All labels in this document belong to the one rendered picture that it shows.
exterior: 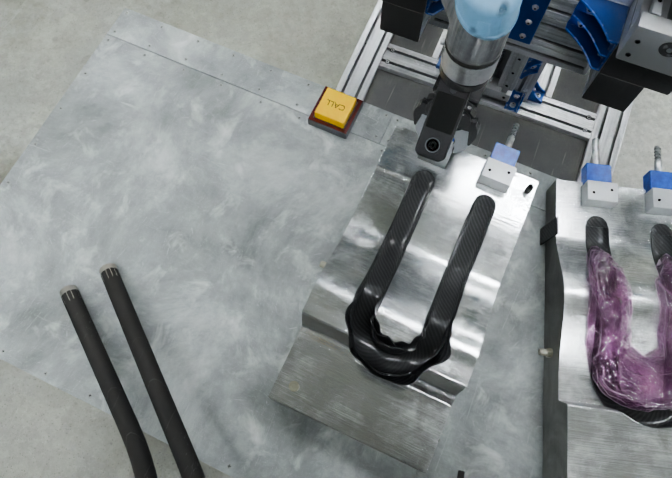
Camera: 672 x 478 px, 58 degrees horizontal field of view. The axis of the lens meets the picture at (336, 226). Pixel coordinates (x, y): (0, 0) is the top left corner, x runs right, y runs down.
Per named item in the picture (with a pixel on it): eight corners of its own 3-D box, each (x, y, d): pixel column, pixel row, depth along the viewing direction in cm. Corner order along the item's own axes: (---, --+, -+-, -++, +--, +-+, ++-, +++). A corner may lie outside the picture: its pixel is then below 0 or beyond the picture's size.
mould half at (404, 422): (391, 148, 114) (398, 110, 101) (524, 201, 110) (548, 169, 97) (271, 399, 98) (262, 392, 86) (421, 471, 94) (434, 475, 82)
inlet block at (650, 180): (635, 151, 110) (650, 137, 105) (663, 154, 110) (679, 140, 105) (638, 218, 106) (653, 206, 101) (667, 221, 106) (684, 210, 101)
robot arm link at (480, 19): (511, -53, 71) (539, 4, 68) (489, 10, 81) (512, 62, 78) (447, -39, 70) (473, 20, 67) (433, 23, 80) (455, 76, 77)
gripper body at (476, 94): (485, 93, 96) (505, 46, 84) (466, 138, 93) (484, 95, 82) (439, 76, 97) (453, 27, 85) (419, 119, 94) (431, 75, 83)
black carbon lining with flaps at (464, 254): (413, 171, 104) (420, 145, 96) (502, 207, 102) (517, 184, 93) (328, 357, 94) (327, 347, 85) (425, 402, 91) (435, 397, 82)
